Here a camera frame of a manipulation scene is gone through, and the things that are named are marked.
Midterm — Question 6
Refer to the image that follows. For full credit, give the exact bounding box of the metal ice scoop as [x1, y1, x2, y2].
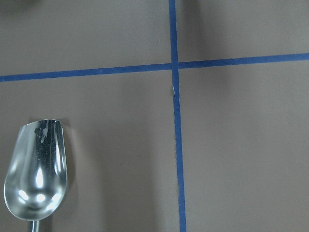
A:
[3, 119, 68, 232]

